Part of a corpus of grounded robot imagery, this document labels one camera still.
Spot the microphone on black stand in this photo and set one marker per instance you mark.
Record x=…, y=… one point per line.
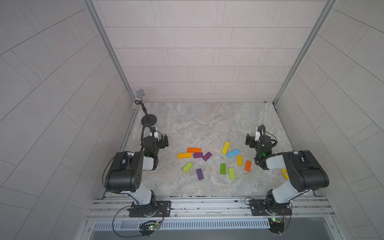
x=149, y=119

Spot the yellow block upper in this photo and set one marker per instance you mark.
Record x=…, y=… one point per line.
x=225, y=148

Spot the circuit board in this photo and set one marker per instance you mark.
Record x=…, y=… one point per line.
x=277, y=225
x=148, y=228

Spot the amber yellow long block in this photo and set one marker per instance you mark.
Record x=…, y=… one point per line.
x=184, y=155

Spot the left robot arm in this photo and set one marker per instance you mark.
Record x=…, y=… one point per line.
x=126, y=171

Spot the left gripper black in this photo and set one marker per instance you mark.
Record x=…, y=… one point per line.
x=163, y=141

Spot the left circuit board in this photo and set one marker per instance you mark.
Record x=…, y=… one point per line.
x=148, y=228

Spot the aluminium rail frame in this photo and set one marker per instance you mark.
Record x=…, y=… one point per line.
x=114, y=207

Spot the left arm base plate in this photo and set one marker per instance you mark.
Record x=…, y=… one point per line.
x=159, y=209

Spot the lime green block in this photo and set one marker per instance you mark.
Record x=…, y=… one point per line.
x=187, y=167
x=231, y=172

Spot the right circuit board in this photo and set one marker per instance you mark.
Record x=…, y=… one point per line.
x=277, y=225

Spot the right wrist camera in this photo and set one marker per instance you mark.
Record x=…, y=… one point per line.
x=258, y=134

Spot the light blue block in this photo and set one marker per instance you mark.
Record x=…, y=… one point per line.
x=233, y=153

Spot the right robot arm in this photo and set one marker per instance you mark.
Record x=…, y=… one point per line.
x=304, y=173

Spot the yellow block small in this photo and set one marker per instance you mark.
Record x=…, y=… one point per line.
x=239, y=160

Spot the yellow triangle frame piece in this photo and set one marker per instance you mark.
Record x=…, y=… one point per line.
x=285, y=173

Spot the red orange block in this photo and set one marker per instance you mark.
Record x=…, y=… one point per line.
x=248, y=166

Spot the purple block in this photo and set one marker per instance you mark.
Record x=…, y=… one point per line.
x=197, y=155
x=200, y=174
x=207, y=156

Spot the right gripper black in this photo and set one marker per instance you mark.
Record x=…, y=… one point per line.
x=250, y=140

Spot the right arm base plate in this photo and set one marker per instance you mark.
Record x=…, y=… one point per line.
x=269, y=208

